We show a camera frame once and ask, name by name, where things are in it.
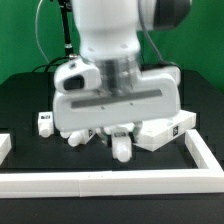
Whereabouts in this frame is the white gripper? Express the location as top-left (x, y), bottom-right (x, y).
top-left (53, 66), bottom-right (180, 146)

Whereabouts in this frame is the white square tabletop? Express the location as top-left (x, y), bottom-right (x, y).
top-left (135, 110), bottom-right (197, 152)

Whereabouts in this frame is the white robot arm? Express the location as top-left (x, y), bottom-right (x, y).
top-left (53, 0), bottom-right (192, 133)

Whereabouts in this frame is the white U-shaped fence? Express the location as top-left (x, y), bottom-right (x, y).
top-left (0, 129), bottom-right (224, 198)

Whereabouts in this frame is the white block at left edge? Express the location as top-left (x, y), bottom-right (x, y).
top-left (0, 134), bottom-right (12, 165)

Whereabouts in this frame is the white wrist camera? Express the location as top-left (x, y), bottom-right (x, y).
top-left (54, 60), bottom-right (102, 93)

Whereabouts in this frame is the black cable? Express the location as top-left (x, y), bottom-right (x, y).
top-left (32, 55), bottom-right (73, 73)

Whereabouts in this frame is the black camera stand pole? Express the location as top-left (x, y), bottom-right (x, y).
top-left (57, 0), bottom-right (74, 56)

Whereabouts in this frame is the grey cable loop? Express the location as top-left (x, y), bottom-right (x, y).
top-left (34, 0), bottom-right (51, 64)

